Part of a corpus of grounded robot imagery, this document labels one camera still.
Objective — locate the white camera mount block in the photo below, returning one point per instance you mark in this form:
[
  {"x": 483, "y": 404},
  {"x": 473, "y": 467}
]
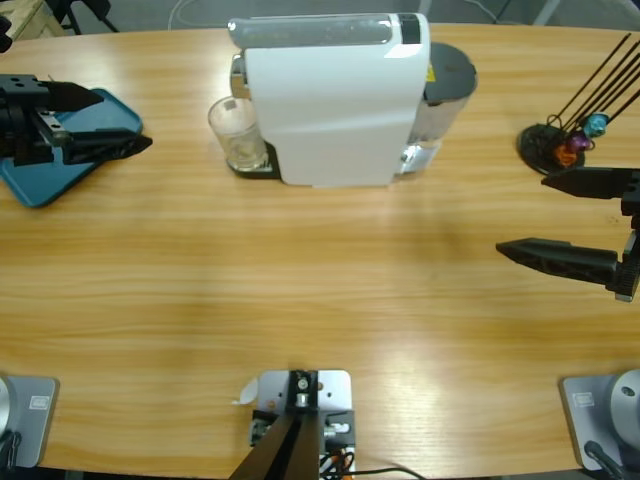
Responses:
[{"x": 335, "y": 390}]

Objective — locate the teal rectangular tray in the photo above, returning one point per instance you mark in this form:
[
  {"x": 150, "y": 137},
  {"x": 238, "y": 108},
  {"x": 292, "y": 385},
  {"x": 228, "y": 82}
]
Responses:
[{"x": 40, "y": 180}]

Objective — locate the teal coffee capsule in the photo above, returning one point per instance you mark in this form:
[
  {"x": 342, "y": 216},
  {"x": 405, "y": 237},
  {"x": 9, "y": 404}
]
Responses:
[{"x": 596, "y": 125}]

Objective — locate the purple coffee capsule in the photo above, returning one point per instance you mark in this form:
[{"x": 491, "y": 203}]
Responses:
[{"x": 580, "y": 141}]

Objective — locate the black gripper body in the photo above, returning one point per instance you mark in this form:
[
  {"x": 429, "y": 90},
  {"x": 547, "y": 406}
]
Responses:
[
  {"x": 20, "y": 115},
  {"x": 631, "y": 270}
]

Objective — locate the arm grey base plate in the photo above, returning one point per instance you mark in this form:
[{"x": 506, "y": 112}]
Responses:
[
  {"x": 600, "y": 410},
  {"x": 30, "y": 415}
]

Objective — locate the black capsule holder with rods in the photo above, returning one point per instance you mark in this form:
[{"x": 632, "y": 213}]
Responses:
[{"x": 537, "y": 145}]

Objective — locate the black chair frame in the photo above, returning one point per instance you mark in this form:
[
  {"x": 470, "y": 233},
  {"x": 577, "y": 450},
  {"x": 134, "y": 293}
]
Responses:
[{"x": 75, "y": 5}]

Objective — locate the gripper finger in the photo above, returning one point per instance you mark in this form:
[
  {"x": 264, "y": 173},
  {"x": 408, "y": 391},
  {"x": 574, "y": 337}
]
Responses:
[
  {"x": 595, "y": 182},
  {"x": 72, "y": 96},
  {"x": 560, "y": 257},
  {"x": 110, "y": 145}
]

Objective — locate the grey metal leg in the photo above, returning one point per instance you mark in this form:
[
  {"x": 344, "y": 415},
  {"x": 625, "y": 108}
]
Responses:
[{"x": 547, "y": 10}]

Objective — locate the white capsule coffee machine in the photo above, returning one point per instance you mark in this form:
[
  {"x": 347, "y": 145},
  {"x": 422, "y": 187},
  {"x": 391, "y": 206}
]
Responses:
[{"x": 330, "y": 115}]

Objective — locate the white paper tab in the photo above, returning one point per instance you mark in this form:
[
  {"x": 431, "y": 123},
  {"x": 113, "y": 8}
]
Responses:
[{"x": 246, "y": 392}]

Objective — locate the clear glass cup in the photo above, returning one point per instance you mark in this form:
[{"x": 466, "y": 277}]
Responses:
[{"x": 237, "y": 130}]

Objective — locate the orange coffee capsule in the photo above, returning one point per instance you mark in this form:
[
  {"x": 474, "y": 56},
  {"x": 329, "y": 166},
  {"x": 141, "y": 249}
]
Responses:
[{"x": 566, "y": 156}]

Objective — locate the dark camera mount post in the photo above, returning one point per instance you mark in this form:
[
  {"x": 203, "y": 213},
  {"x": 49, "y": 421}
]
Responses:
[{"x": 290, "y": 440}]

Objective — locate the clear water tank grey lid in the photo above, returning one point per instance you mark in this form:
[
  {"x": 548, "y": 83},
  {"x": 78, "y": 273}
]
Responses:
[{"x": 450, "y": 75}]

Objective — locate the chrome drip tray grate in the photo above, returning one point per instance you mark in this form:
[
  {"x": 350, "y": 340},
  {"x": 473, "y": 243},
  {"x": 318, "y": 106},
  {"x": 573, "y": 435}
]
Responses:
[{"x": 272, "y": 165}]

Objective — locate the grey coffee machine lever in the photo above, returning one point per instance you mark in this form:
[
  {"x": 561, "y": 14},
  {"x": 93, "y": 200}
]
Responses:
[{"x": 310, "y": 31}]

